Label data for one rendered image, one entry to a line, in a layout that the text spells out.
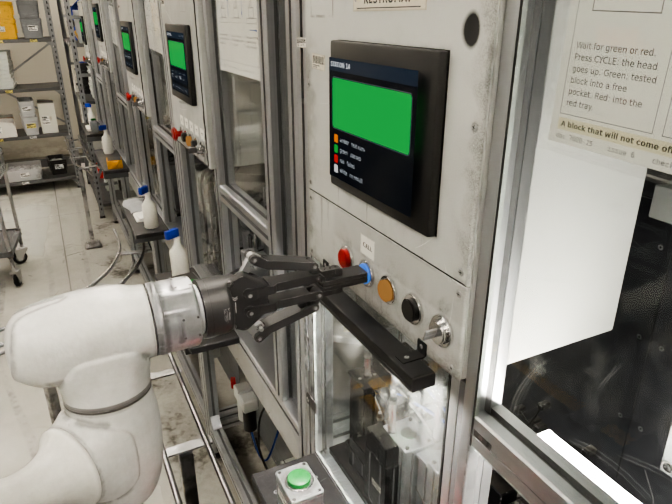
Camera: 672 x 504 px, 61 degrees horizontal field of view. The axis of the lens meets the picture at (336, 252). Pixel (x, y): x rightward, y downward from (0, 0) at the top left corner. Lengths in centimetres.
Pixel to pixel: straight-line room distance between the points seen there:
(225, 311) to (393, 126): 30
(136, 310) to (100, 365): 7
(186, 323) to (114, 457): 17
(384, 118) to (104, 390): 44
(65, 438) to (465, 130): 55
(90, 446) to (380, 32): 58
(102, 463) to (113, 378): 10
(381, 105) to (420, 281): 21
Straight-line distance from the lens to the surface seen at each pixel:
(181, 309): 70
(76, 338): 68
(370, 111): 71
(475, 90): 58
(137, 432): 75
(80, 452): 73
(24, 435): 305
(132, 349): 69
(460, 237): 62
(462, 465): 77
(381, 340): 76
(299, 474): 105
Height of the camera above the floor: 177
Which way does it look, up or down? 23 degrees down
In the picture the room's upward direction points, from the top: straight up
